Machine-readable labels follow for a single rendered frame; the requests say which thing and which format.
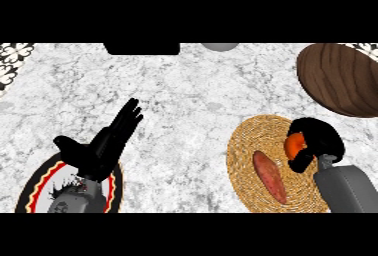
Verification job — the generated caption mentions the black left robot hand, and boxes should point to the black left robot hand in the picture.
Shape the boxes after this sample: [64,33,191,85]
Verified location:
[51,97,144,183]

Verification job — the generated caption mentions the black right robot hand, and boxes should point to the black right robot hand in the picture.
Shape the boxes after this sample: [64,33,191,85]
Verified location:
[286,117,346,174]

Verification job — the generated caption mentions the orange squash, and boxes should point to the orange squash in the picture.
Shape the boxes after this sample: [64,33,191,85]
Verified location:
[283,132,308,162]

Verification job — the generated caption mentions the round woven straw placemat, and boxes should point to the round woven straw placemat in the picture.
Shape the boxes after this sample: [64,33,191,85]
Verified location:
[224,114,330,214]

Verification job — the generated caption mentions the brown wooden bowl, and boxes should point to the brown wooden bowl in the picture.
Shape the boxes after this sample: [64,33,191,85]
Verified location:
[295,43,378,118]

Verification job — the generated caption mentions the reddish sweet potato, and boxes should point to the reddish sweet potato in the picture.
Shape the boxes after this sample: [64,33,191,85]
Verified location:
[251,150,289,205]

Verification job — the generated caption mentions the black red rimmed plate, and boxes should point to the black red rimmed plate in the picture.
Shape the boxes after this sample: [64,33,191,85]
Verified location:
[14,151,124,214]

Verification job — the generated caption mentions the black appliance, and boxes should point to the black appliance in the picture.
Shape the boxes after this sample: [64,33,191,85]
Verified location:
[101,43,181,56]

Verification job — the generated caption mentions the grey round object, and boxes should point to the grey round object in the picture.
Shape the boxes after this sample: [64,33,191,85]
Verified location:
[200,43,240,52]

